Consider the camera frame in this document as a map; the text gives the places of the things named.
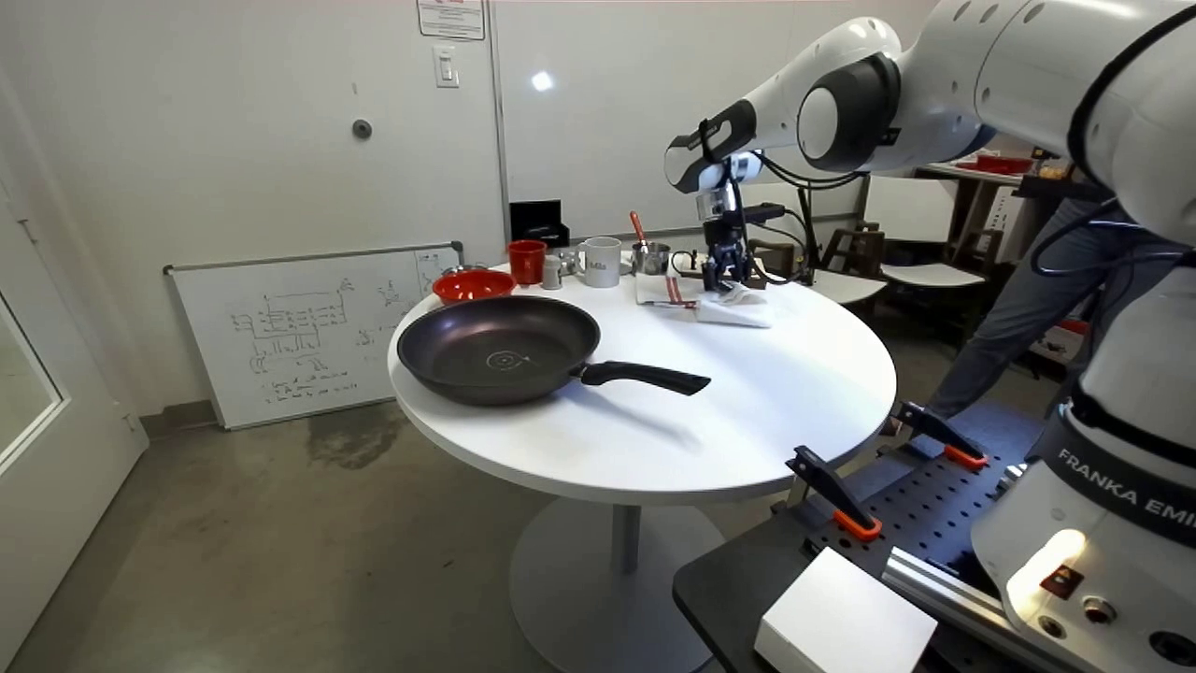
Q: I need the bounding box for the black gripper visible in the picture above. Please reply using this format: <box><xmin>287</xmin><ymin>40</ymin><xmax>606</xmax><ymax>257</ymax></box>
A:
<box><xmin>698</xmin><ymin>185</ymin><xmax>757</xmax><ymax>295</ymax></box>

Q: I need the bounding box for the steel pot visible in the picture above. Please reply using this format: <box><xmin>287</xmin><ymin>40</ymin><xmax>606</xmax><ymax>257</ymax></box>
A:
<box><xmin>628</xmin><ymin>239</ymin><xmax>675</xmax><ymax>282</ymax></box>

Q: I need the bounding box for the white mug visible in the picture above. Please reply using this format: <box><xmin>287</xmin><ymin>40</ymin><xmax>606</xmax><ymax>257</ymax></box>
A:
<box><xmin>571</xmin><ymin>235</ymin><xmax>623</xmax><ymax>293</ymax></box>

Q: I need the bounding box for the small metal cup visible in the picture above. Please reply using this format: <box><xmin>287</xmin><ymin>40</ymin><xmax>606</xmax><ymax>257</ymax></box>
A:
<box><xmin>538</xmin><ymin>247</ymin><xmax>581</xmax><ymax>293</ymax></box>

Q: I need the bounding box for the red bowl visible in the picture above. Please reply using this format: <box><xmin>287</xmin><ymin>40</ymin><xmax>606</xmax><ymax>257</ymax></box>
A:
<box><xmin>432</xmin><ymin>266</ymin><xmax>519</xmax><ymax>312</ymax></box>
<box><xmin>505</xmin><ymin>235</ymin><xmax>550</xmax><ymax>290</ymax></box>

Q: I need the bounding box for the white side table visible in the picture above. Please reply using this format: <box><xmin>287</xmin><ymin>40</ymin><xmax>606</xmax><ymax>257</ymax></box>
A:
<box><xmin>875</xmin><ymin>257</ymin><xmax>992</xmax><ymax>295</ymax></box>

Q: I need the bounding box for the black frying pan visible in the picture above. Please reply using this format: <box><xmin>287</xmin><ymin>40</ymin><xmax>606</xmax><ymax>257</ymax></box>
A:
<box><xmin>393</xmin><ymin>293</ymin><xmax>718</xmax><ymax>412</ymax></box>

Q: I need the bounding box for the red tray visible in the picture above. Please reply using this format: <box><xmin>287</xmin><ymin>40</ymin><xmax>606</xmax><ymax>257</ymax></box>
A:
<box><xmin>959</xmin><ymin>149</ymin><xmax>1040</xmax><ymax>180</ymax></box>

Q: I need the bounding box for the person in blue shirt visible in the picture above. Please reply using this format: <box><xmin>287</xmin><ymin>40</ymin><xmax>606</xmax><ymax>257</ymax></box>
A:
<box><xmin>926</xmin><ymin>185</ymin><xmax>1190</xmax><ymax>423</ymax></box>

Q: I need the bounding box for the black perforated robot cart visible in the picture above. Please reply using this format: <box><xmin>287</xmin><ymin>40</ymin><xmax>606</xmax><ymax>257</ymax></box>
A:
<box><xmin>670</xmin><ymin>398</ymin><xmax>1089</xmax><ymax>673</ymax></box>

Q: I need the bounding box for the white box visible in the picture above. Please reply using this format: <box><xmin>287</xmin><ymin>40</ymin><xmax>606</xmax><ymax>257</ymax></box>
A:
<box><xmin>751</xmin><ymin>544</ymin><xmax>942</xmax><ymax>673</ymax></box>

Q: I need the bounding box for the whiteboard with drawings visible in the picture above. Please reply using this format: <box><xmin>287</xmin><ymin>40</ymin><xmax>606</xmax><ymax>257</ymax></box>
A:
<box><xmin>163</xmin><ymin>239</ymin><xmax>469</xmax><ymax>433</ymax></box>

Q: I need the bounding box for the white door with window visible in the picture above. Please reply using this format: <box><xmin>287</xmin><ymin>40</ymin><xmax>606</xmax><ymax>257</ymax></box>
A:
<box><xmin>0</xmin><ymin>145</ymin><xmax>151</xmax><ymax>670</ymax></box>

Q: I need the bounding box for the black wall file holder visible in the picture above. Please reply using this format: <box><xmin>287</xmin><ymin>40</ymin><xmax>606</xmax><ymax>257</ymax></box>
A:
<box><xmin>505</xmin><ymin>197</ymin><xmax>571</xmax><ymax>251</ymax></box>

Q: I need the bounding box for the black clamp orange handle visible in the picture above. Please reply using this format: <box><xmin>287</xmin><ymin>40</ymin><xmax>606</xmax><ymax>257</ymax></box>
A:
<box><xmin>893</xmin><ymin>402</ymin><xmax>996</xmax><ymax>477</ymax></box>
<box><xmin>780</xmin><ymin>442</ymin><xmax>891</xmax><ymax>551</ymax></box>

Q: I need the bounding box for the white table pedestal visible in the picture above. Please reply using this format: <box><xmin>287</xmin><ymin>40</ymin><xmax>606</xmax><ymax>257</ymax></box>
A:
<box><xmin>505</xmin><ymin>497</ymin><xmax>731</xmax><ymax>673</ymax></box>

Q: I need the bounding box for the white light switch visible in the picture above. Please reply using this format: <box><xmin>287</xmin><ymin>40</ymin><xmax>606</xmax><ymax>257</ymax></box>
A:
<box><xmin>432</xmin><ymin>45</ymin><xmax>469</xmax><ymax>93</ymax></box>

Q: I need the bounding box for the wall sign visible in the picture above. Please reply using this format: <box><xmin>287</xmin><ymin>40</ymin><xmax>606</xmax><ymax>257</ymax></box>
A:
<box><xmin>413</xmin><ymin>0</ymin><xmax>490</xmax><ymax>45</ymax></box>

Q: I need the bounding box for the aluminium rail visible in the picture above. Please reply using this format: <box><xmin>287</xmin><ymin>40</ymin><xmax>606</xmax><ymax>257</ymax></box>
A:
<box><xmin>878</xmin><ymin>544</ymin><xmax>1061</xmax><ymax>673</ymax></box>

